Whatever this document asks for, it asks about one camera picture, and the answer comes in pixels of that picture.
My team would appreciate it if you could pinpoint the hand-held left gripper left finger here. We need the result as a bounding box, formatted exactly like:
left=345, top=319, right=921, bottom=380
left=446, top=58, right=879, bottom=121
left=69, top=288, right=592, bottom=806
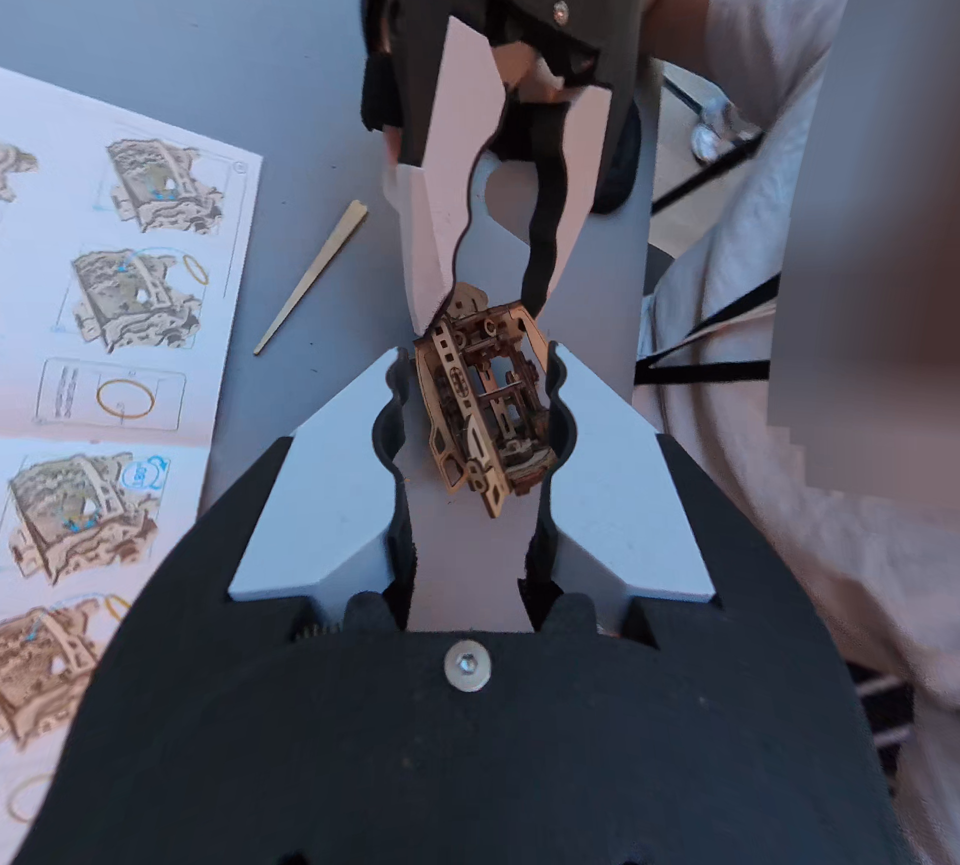
left=227, top=346, right=421, bottom=632

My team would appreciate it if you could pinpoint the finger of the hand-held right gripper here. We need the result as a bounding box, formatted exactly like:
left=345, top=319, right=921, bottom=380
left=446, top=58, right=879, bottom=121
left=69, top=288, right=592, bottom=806
left=517, top=81, right=624, bottom=319
left=382, top=16, right=513, bottom=343

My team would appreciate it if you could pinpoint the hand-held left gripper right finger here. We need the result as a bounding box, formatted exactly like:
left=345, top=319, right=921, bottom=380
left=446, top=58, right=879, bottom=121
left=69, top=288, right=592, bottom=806
left=517, top=340, right=719, bottom=634

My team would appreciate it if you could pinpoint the wooden mechanical model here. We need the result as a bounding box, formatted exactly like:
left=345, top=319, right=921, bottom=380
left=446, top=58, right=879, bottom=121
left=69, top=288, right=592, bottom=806
left=412, top=283, right=560, bottom=520

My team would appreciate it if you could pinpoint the grey desk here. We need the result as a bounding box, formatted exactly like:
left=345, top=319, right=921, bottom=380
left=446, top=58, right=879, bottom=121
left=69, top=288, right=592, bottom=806
left=0, top=0, right=665, bottom=634

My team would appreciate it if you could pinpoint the person's right hand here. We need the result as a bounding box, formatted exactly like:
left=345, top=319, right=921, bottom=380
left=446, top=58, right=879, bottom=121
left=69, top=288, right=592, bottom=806
left=493, top=43, right=567, bottom=105

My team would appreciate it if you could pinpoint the tapered wooden stick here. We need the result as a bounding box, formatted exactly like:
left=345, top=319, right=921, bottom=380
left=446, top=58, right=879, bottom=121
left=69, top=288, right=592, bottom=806
left=252, top=199, right=369, bottom=357

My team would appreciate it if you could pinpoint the person's white shirt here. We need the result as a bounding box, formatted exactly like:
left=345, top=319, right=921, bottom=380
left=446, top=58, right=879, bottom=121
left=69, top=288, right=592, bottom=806
left=633, top=0, right=960, bottom=865

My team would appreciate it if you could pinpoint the assembly instruction booklet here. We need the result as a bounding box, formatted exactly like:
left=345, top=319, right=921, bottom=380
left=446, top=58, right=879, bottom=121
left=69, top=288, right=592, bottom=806
left=0, top=66, right=264, bottom=862

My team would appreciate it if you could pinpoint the black body strap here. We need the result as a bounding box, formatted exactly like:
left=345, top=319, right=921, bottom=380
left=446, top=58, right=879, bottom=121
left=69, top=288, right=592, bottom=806
left=636, top=272, right=781, bottom=388

